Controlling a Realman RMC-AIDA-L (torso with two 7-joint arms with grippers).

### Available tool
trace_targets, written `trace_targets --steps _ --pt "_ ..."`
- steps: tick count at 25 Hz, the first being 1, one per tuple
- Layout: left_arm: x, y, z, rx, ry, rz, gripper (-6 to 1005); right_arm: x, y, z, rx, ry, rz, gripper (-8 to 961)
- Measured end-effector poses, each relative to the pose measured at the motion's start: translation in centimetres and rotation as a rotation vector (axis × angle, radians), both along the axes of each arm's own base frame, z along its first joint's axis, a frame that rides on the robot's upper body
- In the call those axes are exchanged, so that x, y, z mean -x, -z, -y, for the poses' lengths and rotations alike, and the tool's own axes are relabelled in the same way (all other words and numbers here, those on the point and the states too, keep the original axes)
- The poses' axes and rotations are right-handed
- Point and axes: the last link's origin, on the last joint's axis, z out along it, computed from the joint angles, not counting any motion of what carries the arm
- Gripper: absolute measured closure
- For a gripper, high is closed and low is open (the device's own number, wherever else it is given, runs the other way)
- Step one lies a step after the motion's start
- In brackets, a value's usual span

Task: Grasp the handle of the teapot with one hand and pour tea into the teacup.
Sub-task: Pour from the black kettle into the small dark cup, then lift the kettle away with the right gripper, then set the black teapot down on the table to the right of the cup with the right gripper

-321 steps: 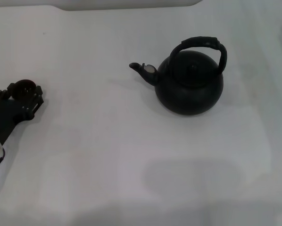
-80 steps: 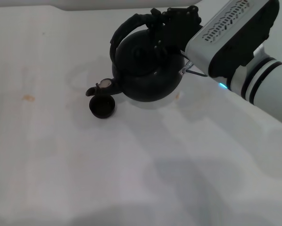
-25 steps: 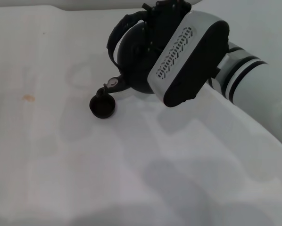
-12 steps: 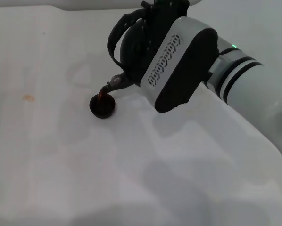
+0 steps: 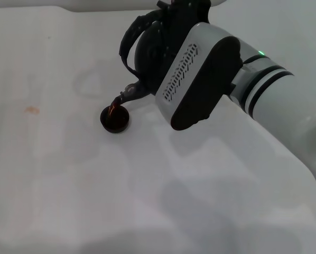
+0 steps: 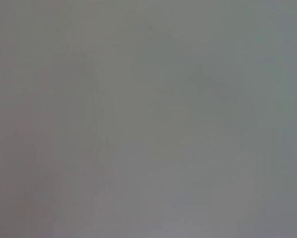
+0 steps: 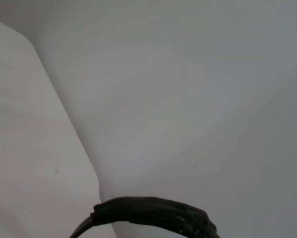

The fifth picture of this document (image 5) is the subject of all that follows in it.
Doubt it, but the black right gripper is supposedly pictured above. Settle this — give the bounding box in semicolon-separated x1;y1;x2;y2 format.
156;0;212;53

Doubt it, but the black round teapot with handle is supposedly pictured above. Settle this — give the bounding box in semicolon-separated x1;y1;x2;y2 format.
110;10;180;107

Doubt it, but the small dark teacup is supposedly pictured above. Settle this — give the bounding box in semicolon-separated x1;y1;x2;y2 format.
100;104;131;134

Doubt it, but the white rounded base panel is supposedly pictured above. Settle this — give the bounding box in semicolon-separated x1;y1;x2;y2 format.
63;0;227;13

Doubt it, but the white tablecloth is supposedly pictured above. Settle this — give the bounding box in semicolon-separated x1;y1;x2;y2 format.
0;5;316;254

